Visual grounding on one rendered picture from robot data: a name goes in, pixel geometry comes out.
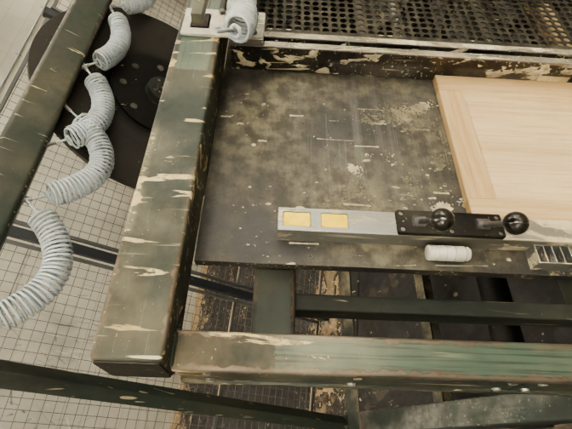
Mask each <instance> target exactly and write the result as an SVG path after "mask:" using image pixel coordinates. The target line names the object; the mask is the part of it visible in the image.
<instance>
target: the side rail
mask: <svg viewBox="0 0 572 429"><path fill-rule="evenodd" d="M177 332H178V340H177V344H176V350H175V356H174V364H173V367H171V370H172V371H173V372H177V373H178V374H179V375H180V380H181V382H182V383H190V384H216V385H242V386H294V387H321V388H346V389H373V390H399V391H426V392H477V393H504V394H530V395H557V396H572V345H570V344H547V343H523V342H500V341H477V340H431V339H408V338H384V337H361V336H338V335H292V334H268V333H245V332H221V331H198V330H178V331H177Z"/></svg>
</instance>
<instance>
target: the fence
mask: <svg viewBox="0 0 572 429"><path fill-rule="evenodd" d="M283 212H294V213H310V219H311V226H283ZM321 214H331V215H347V222H348V228H331V227H321ZM504 230H505V229H504ZM505 233H506V237H505V238H504V239H488V238H469V237H432V236H413V235H398V231H397V225H396V219H395V213H392V212H374V211H355V210H337V209H301V208H283V207H279V208H278V217H277V240H289V241H307V242H327V243H366V244H385V245H404V246H424V247H426V246H427V245H428V244H432V245H451V246H464V247H468V248H469V249H501V250H520V251H525V250H526V249H528V248H529V247H530V246H532V245H533V244H540V245H560V246H569V249H570V251H571V253H572V220H538V219H529V228H528V230H527V231H526V232H525V233H523V234H520V235H512V234H510V233H508V232H506V230H505Z"/></svg>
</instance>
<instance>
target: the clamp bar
mask: <svg viewBox="0 0 572 429"><path fill-rule="evenodd" d="M191 11H192V9H191V8H187V9H186V14H185V18H184V21H183V24H182V27H181V31H180V34H181V35H183V36H194V37H225V38H229V37H228V35H227V34H226V32H225V33H217V34H216V33H215V29H222V28H225V27H224V21H225V17H226V15H227V10H225V9H219V10H218V9H206V12H205V14H210V17H211V20H210V24H209V28H196V27H191V22H192V17H191ZM257 12H258V11H257ZM265 20H266V13H259V12H258V22H257V27H256V29H255V33H254V34H253V36H252V37H251V38H250V39H249V40H248V41H247V42H246V43H235V42H234V41H232V40H231V52H232V68H236V69H250V70H266V71H281V72H310V73H325V74H340V75H354V76H370V77H399V78H413V79H429V80H433V78H434V77H435V75H441V76H456V77H485V78H499V79H514V80H530V81H536V80H537V79H538V78H539V76H551V77H570V79H569V81H568V82H567V83H572V50H571V49H544V48H529V47H515V46H500V45H487V44H472V43H445V42H431V41H416V40H403V39H388V38H373V37H346V36H332V35H318V34H304V33H289V32H275V31H264V30H265Z"/></svg>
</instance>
